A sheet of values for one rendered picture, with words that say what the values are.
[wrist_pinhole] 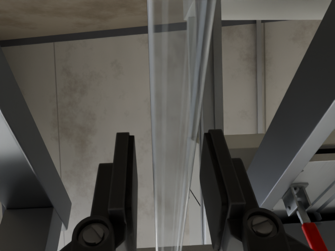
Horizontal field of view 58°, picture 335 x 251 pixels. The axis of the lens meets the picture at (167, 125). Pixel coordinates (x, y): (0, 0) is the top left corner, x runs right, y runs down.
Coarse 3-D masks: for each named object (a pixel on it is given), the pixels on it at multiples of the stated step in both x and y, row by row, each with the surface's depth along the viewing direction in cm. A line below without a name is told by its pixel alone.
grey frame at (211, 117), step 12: (216, 0) 54; (216, 12) 55; (216, 24) 55; (216, 36) 55; (216, 48) 55; (216, 60) 55; (216, 72) 55; (204, 84) 55; (216, 84) 55; (204, 96) 55; (216, 96) 55; (204, 108) 55; (216, 108) 55; (204, 120) 55; (216, 120) 56; (204, 132) 56; (204, 216) 57; (204, 228) 57; (204, 240) 57
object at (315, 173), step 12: (324, 156) 34; (312, 168) 35; (324, 168) 35; (300, 180) 37; (312, 180) 38; (324, 180) 38; (312, 192) 41; (324, 192) 40; (276, 204) 43; (312, 204) 43; (324, 204) 44; (288, 216) 47; (324, 216) 48
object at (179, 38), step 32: (160, 0) 6; (192, 0) 6; (160, 32) 6; (192, 32) 6; (160, 64) 7; (192, 64) 7; (160, 96) 8; (192, 96) 8; (160, 128) 9; (192, 128) 9; (160, 160) 10; (192, 160) 10; (160, 192) 11; (160, 224) 13
